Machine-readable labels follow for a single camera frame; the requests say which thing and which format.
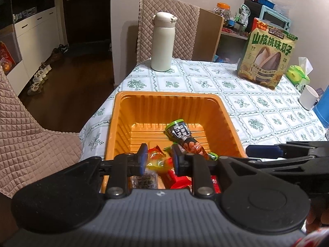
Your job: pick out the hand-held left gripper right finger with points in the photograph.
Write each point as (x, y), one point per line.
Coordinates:
(176, 160)

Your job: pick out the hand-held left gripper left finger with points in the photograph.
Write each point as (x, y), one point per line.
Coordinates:
(143, 159)

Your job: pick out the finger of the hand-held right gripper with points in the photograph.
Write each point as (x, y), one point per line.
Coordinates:
(282, 163)
(262, 151)

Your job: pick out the yellow candy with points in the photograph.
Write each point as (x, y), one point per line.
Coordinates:
(158, 164)

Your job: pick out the dark green sausage packet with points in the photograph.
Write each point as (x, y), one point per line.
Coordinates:
(183, 133)

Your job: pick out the small red snack packet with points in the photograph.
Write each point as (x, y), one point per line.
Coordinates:
(216, 184)

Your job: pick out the orange plastic tray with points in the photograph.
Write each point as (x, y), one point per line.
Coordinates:
(154, 113)

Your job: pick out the person's right hand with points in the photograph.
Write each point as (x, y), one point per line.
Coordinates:
(317, 218)

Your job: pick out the blue thermos jug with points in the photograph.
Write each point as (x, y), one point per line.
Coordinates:
(323, 110)

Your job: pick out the white mug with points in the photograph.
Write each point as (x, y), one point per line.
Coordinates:
(308, 97)

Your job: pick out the small dark purple item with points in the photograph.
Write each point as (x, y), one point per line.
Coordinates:
(320, 94)

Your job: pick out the green tissue pack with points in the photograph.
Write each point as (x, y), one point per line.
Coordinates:
(298, 76)

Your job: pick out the large sunflower seed bag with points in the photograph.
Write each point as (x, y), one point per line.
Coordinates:
(267, 59)

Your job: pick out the wooden shelf unit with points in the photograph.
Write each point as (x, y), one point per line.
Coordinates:
(228, 45)

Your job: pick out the quilted beige chair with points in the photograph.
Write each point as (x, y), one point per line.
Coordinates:
(30, 139)
(169, 7)

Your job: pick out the cream insulated bottle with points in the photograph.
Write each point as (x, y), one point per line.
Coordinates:
(162, 43)

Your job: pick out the red snack bag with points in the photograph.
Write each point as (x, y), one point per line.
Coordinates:
(259, 24)

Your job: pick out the row of shoes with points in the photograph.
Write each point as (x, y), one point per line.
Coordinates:
(39, 78)

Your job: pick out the teal toaster oven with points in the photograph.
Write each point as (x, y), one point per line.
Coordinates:
(276, 19)

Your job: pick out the orange lid plastic jar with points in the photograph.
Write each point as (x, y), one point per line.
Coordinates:
(221, 10)

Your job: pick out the white cabinet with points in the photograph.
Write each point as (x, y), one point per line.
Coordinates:
(36, 41)

